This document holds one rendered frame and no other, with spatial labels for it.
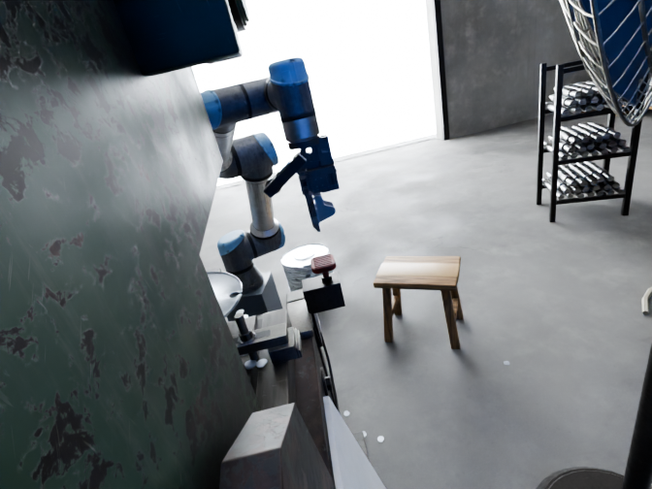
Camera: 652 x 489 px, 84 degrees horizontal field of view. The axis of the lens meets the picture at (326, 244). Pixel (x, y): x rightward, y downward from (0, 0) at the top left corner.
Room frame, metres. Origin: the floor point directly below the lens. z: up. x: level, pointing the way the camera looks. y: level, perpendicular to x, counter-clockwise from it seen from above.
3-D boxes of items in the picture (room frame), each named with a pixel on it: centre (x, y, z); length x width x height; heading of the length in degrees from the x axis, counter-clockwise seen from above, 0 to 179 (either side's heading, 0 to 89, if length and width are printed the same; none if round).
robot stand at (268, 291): (1.36, 0.36, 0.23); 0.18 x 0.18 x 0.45; 80
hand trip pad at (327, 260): (0.80, 0.02, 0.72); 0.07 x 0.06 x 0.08; 1
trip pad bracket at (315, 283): (0.80, 0.04, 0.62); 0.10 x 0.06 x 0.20; 91
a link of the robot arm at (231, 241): (1.36, 0.36, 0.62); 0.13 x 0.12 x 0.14; 112
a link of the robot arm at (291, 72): (0.80, 0.00, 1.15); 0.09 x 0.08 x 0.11; 22
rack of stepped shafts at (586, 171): (2.20, -1.73, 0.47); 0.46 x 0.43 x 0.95; 161
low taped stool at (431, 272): (1.37, -0.36, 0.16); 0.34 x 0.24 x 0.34; 62
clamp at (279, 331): (0.56, 0.17, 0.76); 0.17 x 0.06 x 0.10; 91
